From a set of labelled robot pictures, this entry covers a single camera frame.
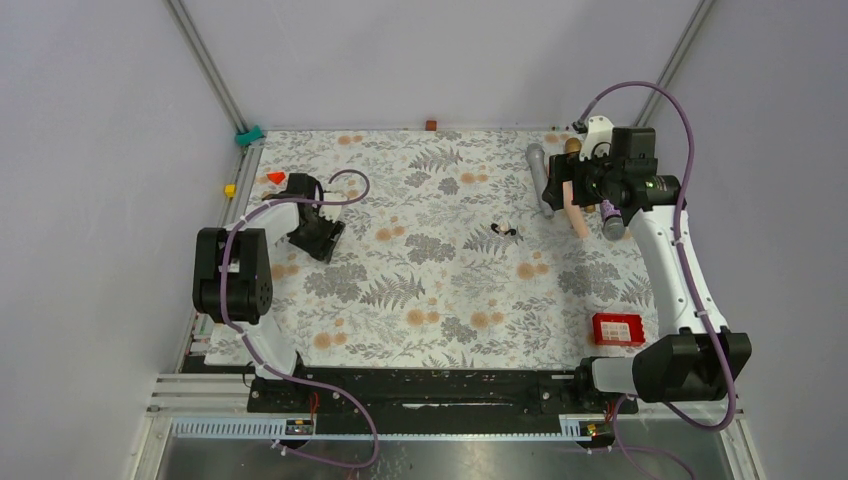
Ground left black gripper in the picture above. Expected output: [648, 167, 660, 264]
[290, 208, 343, 262]

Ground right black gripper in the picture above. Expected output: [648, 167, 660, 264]
[541, 145, 622, 211]

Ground black wireless earbuds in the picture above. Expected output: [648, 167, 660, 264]
[490, 223, 518, 237]

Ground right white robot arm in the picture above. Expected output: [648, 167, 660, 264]
[541, 127, 752, 412]

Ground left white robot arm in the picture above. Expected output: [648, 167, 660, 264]
[192, 173, 345, 411]

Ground gold toy microphone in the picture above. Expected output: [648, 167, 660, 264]
[564, 137, 582, 155]

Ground pink toy microphone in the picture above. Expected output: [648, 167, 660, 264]
[562, 182, 589, 239]

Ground purple glitter toy microphone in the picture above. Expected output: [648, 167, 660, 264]
[600, 200, 627, 241]

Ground grey toy microphone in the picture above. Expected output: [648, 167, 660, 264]
[525, 143, 555, 219]

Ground orange triangular block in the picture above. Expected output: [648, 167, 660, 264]
[266, 171, 287, 185]

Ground teal clamp block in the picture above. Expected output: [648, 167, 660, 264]
[234, 125, 264, 148]

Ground floral patterned mat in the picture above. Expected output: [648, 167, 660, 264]
[250, 130, 658, 369]

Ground red plastic box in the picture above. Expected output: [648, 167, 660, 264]
[591, 312, 646, 347]

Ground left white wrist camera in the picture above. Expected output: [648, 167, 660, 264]
[319, 199, 344, 222]

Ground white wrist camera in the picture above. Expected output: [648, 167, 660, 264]
[319, 199, 344, 222]
[580, 116, 615, 161]

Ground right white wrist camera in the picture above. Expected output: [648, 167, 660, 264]
[580, 116, 615, 161]

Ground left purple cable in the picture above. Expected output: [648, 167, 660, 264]
[218, 168, 382, 470]

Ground purple cable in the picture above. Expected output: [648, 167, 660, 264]
[218, 168, 382, 470]
[572, 80, 738, 480]

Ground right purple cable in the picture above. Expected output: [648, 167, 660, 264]
[572, 80, 738, 480]

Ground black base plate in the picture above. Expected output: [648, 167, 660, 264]
[247, 367, 618, 435]

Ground aluminium frame rail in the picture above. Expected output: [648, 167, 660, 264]
[163, 0, 264, 150]

